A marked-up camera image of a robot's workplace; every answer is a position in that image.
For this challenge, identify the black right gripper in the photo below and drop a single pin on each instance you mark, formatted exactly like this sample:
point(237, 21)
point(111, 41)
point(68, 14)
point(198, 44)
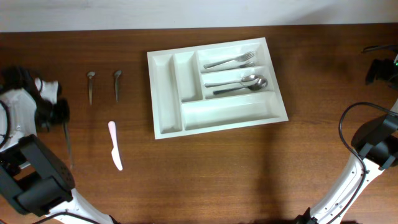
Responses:
point(383, 65)

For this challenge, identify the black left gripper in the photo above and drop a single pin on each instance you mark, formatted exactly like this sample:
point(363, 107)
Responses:
point(64, 115)

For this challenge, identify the dark metal chopstick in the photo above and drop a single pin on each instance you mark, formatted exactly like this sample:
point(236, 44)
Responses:
point(69, 148)

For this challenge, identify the large steel spoon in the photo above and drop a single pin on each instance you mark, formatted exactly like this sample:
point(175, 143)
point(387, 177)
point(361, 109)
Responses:
point(261, 83)
point(245, 81)

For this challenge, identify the steel fork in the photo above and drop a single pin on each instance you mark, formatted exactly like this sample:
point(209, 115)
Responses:
point(241, 58)
point(245, 65)

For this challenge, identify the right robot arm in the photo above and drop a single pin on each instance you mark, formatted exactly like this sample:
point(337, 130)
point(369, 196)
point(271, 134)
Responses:
point(373, 149)

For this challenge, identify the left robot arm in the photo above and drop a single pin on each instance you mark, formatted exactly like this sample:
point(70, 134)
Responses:
point(33, 179)

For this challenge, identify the small steel teaspoon left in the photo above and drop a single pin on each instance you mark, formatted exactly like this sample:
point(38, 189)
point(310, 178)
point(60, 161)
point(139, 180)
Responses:
point(90, 76)

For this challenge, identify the small steel teaspoon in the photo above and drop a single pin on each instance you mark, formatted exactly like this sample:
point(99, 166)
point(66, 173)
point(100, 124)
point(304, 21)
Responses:
point(90, 76)
point(117, 74)

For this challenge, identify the pink white plastic knife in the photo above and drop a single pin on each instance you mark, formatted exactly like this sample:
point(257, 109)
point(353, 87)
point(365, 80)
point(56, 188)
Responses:
point(115, 150)

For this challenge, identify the small steel teaspoon right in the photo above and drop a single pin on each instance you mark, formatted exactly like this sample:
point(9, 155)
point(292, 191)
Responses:
point(117, 74)

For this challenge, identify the steel fork in tray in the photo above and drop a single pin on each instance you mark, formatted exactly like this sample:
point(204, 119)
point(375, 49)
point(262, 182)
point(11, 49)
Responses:
point(241, 58)

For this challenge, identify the white plastic cutlery tray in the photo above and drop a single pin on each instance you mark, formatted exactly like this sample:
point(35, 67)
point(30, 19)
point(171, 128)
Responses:
point(182, 105)

